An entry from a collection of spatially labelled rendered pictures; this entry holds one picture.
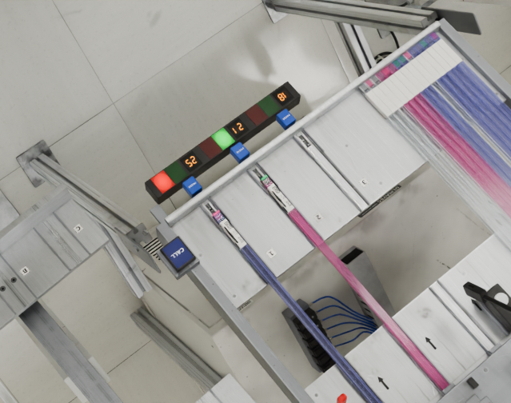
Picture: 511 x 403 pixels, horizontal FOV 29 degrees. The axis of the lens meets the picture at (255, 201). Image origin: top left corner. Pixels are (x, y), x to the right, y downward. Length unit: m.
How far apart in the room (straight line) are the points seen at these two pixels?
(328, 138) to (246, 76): 0.78
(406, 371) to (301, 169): 0.41
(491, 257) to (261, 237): 0.41
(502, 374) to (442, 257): 0.61
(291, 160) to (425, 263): 0.53
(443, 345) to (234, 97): 1.08
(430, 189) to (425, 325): 0.51
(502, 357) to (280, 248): 0.42
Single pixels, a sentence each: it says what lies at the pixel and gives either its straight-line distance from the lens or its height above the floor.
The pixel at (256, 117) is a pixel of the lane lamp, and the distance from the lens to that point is 1.88.
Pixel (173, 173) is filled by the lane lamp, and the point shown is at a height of 0.66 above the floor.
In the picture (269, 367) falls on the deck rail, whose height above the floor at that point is 0.93.
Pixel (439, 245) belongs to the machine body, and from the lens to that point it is 2.26.
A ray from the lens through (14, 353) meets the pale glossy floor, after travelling 2.58.
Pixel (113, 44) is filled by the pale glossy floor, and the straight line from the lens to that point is 2.46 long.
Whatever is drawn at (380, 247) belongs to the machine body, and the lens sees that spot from 2.16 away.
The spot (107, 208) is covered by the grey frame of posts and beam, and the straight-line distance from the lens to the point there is 2.00.
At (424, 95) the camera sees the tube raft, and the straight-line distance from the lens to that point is 1.92.
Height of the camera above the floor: 2.29
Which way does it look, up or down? 58 degrees down
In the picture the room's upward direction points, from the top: 117 degrees clockwise
